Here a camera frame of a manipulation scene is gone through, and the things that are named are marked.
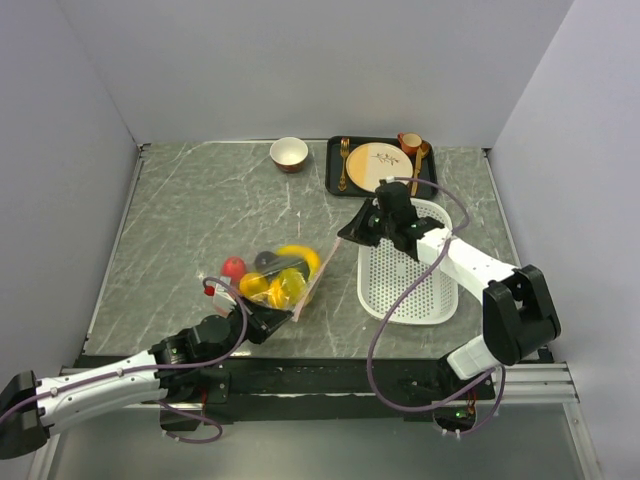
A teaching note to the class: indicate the small orange cup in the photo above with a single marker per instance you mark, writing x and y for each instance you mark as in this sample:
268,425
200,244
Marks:
409,142

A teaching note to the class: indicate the aluminium mounting rail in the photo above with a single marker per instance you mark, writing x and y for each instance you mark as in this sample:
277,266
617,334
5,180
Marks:
528,383

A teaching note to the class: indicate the cream and orange plate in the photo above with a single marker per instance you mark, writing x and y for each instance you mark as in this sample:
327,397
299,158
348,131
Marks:
370,163

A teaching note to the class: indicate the white and brown bowl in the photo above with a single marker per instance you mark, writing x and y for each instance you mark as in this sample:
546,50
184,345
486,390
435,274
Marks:
289,154

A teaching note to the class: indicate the white perforated plastic basket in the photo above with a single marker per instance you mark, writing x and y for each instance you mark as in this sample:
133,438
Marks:
384,273

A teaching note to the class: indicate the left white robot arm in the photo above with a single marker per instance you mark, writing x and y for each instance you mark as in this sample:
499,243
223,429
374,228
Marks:
34,409

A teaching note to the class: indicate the dark brown round fruit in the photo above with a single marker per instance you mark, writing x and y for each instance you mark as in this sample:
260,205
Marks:
263,259

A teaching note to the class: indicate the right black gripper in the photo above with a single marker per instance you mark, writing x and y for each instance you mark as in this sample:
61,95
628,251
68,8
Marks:
356,230

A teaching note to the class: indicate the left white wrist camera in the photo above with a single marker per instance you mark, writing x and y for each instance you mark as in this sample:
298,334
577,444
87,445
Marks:
223,302

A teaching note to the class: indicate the round yellow orange fruit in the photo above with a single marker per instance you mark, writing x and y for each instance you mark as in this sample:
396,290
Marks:
253,284

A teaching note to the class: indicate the gold fork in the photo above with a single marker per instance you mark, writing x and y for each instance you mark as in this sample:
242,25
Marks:
344,153

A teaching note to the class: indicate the yellow banana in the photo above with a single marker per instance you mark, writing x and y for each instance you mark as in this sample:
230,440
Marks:
309,254

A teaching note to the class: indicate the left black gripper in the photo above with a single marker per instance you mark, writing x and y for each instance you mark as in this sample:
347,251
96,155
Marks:
263,320

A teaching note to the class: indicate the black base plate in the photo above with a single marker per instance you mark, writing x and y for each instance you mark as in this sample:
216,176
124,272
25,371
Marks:
249,389

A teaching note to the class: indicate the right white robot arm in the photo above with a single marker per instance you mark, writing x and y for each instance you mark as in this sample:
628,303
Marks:
518,313

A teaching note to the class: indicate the green avocado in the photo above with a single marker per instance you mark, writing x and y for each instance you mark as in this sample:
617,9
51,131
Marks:
280,263

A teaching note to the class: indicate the gold spoon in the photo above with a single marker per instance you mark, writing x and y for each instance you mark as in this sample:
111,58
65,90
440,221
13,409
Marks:
421,152

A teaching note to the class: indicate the clear zip top bag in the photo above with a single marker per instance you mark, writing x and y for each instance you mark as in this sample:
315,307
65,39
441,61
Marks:
325,255

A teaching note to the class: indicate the yellow star fruit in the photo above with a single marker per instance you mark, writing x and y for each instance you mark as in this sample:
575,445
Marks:
287,289

